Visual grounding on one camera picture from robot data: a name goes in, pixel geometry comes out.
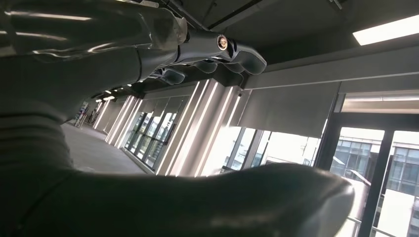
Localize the bright ceiling light panel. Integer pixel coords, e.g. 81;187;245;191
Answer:
352;14;419;46

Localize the grey roller blind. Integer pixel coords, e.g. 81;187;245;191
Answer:
238;81;340;139

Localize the pale roller blind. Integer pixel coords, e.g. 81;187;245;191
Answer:
340;91;419;115

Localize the black window frame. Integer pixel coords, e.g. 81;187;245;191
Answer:
315;112;419;237

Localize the glass window wall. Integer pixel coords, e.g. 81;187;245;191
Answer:
124;112;178;170

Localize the narrow lit wall column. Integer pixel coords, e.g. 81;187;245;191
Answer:
104;95;144;150

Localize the wide lit wall column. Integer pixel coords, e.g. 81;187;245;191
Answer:
156;79;252;178

